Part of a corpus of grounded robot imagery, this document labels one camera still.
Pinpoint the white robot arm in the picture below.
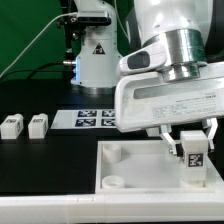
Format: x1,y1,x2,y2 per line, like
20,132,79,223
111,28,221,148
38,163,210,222
114,0,224,148

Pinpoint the white L-shaped obstacle fence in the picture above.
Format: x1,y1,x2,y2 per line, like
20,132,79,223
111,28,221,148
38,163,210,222
0,192,224,224

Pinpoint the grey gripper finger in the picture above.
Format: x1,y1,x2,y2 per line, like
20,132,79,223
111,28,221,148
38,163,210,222
159,124,181,157
202,118,218,152

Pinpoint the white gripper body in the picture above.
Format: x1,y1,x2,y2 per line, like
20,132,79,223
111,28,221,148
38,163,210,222
114,43,224,132

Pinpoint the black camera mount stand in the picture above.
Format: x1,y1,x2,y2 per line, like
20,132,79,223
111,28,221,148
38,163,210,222
57,0,85,83

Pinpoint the grey depth camera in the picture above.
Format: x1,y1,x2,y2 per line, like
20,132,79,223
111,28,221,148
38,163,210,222
76,11,111,26

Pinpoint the white square table top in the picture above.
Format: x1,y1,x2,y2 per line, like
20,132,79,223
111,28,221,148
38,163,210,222
95,140,224,194

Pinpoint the white camera cable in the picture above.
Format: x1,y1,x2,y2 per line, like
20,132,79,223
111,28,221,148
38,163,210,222
0,11,79,79

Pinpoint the black cable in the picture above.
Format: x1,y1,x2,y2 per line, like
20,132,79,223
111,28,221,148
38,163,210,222
0,62,68,83

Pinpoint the white marker base plate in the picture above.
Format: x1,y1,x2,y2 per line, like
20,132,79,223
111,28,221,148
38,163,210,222
51,109,115,130

